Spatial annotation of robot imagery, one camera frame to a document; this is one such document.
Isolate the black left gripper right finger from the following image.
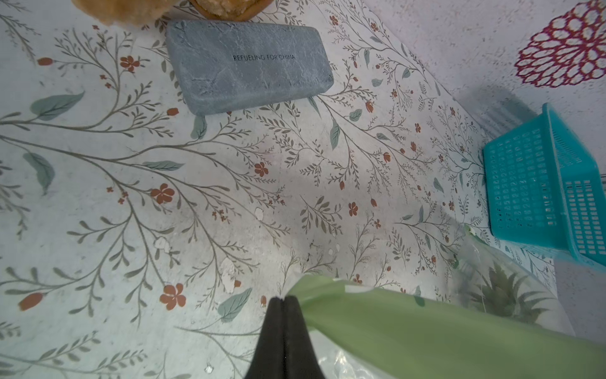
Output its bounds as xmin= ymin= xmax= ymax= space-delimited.
xmin=283 ymin=296 xmax=324 ymax=379

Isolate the teal plastic basket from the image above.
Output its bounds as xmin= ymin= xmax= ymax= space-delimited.
xmin=483 ymin=104 xmax=605 ymax=267

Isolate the tan teddy bear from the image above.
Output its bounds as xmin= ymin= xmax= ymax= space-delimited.
xmin=70 ymin=0 xmax=276 ymax=27

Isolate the clear zip-top bag green seal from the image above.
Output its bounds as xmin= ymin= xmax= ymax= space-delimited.
xmin=290 ymin=276 xmax=605 ymax=378

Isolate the grey glasses case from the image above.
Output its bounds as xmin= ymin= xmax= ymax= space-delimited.
xmin=166 ymin=20 xmax=334 ymax=116

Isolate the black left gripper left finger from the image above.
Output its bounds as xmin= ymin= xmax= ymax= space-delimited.
xmin=245 ymin=298 xmax=287 ymax=379

